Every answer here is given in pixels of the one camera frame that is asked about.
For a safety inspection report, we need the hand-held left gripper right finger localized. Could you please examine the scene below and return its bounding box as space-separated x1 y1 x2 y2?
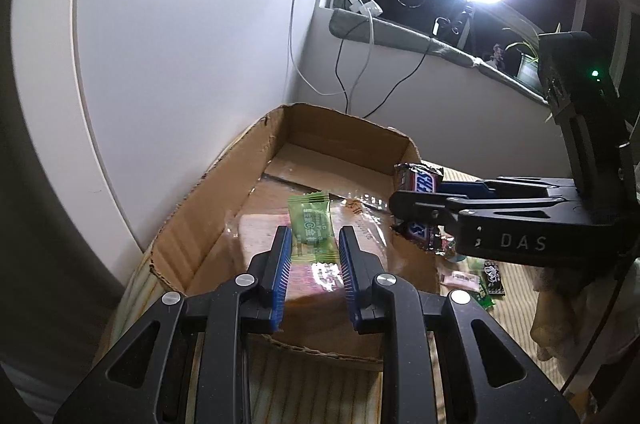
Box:
338 225 581 424

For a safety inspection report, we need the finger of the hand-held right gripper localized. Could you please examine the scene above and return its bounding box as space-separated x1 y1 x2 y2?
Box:
439 175 577 201
389 189 568 237

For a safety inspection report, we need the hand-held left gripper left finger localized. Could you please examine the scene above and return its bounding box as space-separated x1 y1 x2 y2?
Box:
52 225 293 424

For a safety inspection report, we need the brown mini chocolate bar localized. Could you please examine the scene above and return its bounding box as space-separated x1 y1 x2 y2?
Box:
391 219 448 256
393 162 445 195

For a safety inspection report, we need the green candy packet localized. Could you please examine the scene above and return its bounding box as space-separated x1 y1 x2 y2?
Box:
287 191 340 261

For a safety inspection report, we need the cardboard box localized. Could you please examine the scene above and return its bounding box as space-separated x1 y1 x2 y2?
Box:
149 103 443 373

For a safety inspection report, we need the clear wrapped bread packet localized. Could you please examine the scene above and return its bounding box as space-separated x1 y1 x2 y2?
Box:
225 181 398 307

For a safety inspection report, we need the pink candy packet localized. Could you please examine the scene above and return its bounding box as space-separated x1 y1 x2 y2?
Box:
439 269 479 293

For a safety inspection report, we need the black printed snack packet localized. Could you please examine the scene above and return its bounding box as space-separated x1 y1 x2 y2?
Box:
477 260 507 298

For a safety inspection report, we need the potted spider plant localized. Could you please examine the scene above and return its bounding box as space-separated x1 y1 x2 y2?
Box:
501 23 562 91

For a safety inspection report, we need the striped blanket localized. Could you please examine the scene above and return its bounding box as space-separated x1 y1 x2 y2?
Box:
95 164 566 424

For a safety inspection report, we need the white charger plug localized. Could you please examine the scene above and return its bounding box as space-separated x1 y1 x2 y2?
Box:
342 0 384 16

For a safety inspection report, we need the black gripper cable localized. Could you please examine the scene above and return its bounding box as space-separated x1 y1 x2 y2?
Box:
559 254 640 397

